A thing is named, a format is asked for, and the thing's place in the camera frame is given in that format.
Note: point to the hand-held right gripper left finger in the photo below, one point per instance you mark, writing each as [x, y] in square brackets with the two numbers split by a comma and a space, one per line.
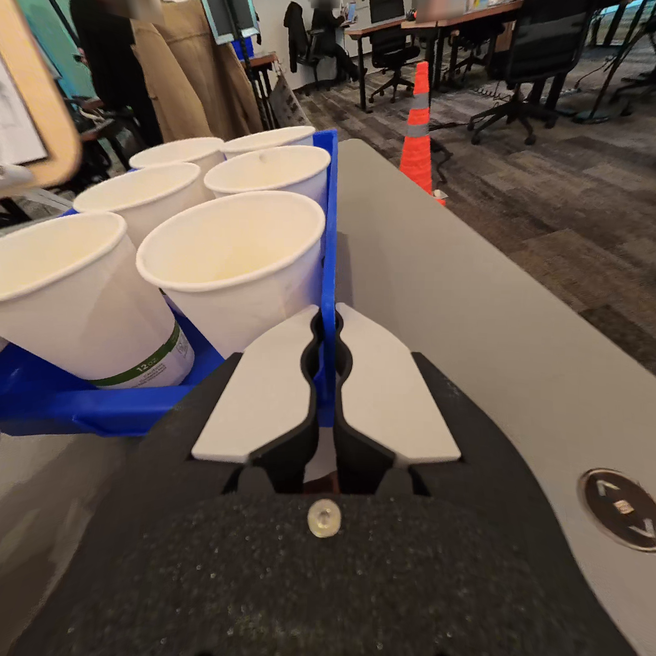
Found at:
[256, 399]

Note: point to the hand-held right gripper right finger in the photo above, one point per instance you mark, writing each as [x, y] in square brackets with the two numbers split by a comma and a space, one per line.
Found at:
[394, 405]

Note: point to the blue plastic bin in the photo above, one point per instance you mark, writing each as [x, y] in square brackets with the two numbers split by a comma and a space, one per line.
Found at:
[128, 410]

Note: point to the cluster of white cups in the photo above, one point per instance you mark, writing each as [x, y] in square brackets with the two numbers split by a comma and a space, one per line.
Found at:
[230, 246]

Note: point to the round black desk control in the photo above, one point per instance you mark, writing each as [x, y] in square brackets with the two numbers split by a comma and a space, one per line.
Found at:
[610, 507]

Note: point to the orange traffic cone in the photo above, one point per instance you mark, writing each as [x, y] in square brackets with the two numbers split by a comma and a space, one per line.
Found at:
[417, 148]

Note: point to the white printed poster panel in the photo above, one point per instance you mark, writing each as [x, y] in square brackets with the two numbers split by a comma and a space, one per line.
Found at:
[289, 102]

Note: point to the beige hanging coat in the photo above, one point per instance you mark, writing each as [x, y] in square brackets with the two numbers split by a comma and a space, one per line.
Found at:
[205, 92]

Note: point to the instruction sheet on tablet stand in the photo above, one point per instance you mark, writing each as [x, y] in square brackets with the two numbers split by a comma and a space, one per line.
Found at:
[61, 133]

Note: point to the small wooden side desk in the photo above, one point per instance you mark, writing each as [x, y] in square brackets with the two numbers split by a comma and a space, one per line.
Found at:
[261, 57]

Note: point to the blue storage box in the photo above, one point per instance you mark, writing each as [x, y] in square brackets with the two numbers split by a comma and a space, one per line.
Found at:
[243, 51]

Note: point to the printed instruction sheet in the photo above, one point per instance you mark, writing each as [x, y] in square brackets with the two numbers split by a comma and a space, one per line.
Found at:
[15, 128]

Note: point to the black hanging jacket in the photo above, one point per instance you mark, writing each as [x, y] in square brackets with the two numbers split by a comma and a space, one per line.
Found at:
[297, 36]

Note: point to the black hanging coat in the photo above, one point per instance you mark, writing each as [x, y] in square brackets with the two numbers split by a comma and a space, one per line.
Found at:
[112, 61]

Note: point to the wooden office desk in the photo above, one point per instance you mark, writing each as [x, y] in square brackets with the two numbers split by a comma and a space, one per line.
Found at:
[379, 26]
[461, 21]

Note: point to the teal framed board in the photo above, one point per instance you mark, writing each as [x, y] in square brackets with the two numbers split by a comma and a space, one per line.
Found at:
[225, 20]

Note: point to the large black office chair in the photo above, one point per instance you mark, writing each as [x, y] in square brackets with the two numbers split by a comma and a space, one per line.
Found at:
[543, 46]

